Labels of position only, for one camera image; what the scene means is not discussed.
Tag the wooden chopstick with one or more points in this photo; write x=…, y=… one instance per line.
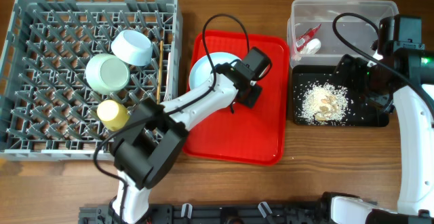
x=160, y=71

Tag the rice and food scraps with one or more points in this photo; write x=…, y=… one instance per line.
x=322, y=103

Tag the grey dishwasher rack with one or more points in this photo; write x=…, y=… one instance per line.
x=48, y=110

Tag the black waste tray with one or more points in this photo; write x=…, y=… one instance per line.
x=360, y=114

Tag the small light blue bowl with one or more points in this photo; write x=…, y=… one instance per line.
x=133, y=47

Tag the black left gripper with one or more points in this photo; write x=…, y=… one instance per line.
x=249, y=101

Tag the white paper napkin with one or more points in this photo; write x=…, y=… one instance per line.
x=312, y=47

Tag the red snack wrapper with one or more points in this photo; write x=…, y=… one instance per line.
x=302, y=40

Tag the white plastic fork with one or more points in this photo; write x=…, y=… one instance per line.
x=168, y=94

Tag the large light blue plate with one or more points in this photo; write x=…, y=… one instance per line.
x=201, y=78

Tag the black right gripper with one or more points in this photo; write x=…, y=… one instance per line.
x=357, y=66

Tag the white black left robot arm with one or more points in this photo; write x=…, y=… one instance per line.
x=146, y=148

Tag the red plastic serving tray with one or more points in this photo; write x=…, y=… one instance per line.
x=241, y=134

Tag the yellow plastic cup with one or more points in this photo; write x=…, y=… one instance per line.
x=112, y=114

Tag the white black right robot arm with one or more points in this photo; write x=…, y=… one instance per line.
x=408, y=77

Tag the green saucer bowl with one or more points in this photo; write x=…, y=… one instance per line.
x=106, y=73

